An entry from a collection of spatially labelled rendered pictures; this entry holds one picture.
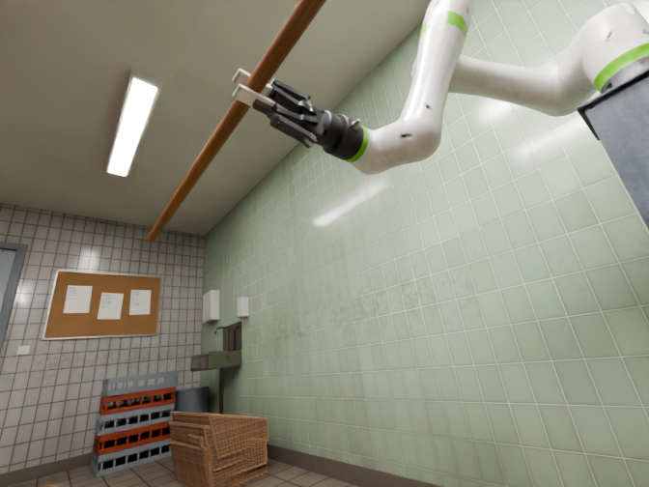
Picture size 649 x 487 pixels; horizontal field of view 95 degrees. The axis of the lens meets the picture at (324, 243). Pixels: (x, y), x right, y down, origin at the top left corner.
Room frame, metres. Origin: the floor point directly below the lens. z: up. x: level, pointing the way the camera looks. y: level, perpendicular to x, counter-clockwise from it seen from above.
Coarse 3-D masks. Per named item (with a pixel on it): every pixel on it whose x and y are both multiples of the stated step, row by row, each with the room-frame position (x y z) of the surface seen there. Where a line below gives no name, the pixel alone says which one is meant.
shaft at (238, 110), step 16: (304, 0) 0.27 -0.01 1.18; (320, 0) 0.27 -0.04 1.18; (288, 16) 0.30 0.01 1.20; (304, 16) 0.29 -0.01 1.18; (288, 32) 0.31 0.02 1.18; (272, 48) 0.34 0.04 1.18; (288, 48) 0.33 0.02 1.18; (272, 64) 0.36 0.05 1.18; (256, 80) 0.39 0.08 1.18; (240, 112) 0.45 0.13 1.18; (224, 128) 0.49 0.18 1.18; (208, 144) 0.54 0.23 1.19; (208, 160) 0.58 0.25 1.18; (192, 176) 0.64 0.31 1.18; (176, 192) 0.72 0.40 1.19; (176, 208) 0.78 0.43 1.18; (160, 224) 0.87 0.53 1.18
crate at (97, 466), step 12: (144, 444) 3.13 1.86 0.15; (156, 444) 3.20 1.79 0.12; (96, 456) 2.97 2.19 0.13; (108, 456) 2.94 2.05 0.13; (120, 456) 3.00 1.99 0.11; (132, 456) 3.40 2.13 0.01; (144, 456) 3.34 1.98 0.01; (156, 456) 3.20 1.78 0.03; (168, 456) 3.28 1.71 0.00; (96, 468) 2.97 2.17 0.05; (108, 468) 2.95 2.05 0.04; (120, 468) 3.00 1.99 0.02
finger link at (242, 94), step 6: (240, 84) 0.39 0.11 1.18; (240, 90) 0.39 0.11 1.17; (246, 90) 0.39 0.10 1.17; (252, 90) 0.40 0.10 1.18; (234, 96) 0.40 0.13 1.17; (240, 96) 0.40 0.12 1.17; (246, 96) 0.41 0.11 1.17; (252, 96) 0.41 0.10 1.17; (258, 96) 0.41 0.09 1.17; (264, 96) 0.42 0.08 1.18; (246, 102) 0.42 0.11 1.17; (252, 102) 0.42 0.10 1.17; (270, 102) 0.43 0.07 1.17
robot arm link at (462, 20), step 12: (432, 0) 0.54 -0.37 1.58; (444, 0) 0.51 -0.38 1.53; (456, 0) 0.50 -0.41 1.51; (468, 0) 0.52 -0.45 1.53; (432, 12) 0.52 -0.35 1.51; (444, 12) 0.51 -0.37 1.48; (456, 12) 0.51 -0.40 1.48; (468, 12) 0.52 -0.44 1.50; (432, 24) 0.52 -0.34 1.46; (456, 24) 0.51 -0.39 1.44; (468, 24) 0.54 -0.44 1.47; (420, 36) 0.56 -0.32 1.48
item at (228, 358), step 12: (240, 324) 3.18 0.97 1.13; (228, 336) 3.31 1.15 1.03; (240, 336) 3.18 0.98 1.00; (228, 348) 3.31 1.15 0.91; (240, 348) 3.18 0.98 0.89; (192, 360) 3.23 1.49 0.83; (204, 360) 2.98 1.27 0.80; (216, 360) 3.01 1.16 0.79; (228, 360) 3.09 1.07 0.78; (240, 360) 3.18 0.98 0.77
